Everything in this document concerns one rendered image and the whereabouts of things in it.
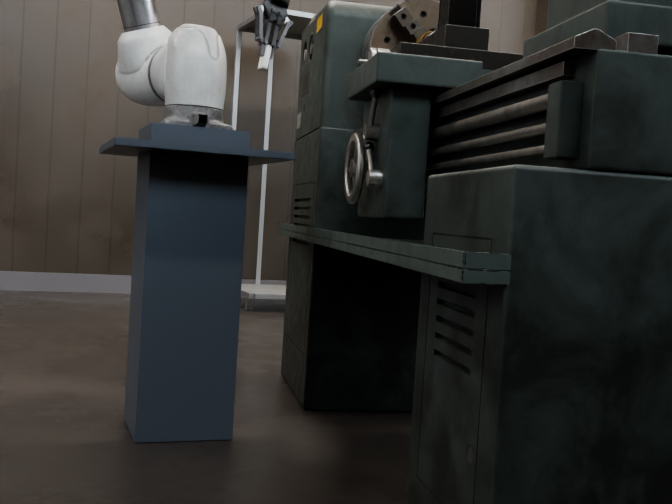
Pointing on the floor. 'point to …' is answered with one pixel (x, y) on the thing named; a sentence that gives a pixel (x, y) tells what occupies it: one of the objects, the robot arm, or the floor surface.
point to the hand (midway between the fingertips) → (264, 57)
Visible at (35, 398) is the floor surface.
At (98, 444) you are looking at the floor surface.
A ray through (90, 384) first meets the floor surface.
